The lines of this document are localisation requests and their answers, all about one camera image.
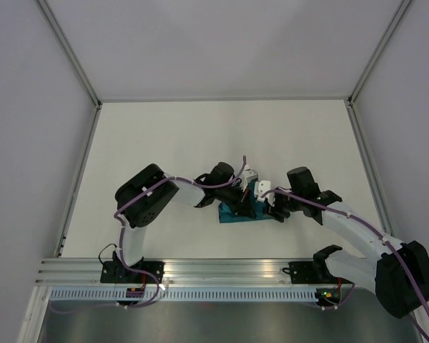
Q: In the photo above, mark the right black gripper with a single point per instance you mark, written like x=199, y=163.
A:
x=275, y=211

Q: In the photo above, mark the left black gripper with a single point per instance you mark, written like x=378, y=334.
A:
x=242, y=206

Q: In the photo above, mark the teal cloth napkin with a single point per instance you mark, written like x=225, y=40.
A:
x=227, y=216

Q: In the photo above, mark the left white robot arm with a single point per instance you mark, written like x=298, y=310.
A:
x=141, y=199

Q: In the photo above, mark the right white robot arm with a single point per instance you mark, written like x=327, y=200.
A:
x=397, y=273

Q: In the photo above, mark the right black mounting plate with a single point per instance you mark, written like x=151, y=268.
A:
x=303, y=272

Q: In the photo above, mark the black mounting plate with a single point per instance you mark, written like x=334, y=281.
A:
x=303, y=272
x=113, y=272

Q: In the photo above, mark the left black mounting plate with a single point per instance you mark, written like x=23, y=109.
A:
x=113, y=272

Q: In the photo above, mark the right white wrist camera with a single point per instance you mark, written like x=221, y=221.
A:
x=263, y=191

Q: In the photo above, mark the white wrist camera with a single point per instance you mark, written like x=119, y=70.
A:
x=246, y=177
x=263, y=191

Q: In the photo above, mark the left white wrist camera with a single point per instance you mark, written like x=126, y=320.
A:
x=246, y=177

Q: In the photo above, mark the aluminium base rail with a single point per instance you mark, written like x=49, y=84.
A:
x=177, y=272

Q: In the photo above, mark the left aluminium frame post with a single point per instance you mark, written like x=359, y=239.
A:
x=58, y=32

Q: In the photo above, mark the aluminium frame post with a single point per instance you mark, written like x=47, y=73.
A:
x=58, y=32
x=381, y=46

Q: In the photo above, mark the white slotted cable duct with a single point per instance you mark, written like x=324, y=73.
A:
x=187, y=294

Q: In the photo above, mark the right aluminium frame post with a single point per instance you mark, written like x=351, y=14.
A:
x=381, y=46

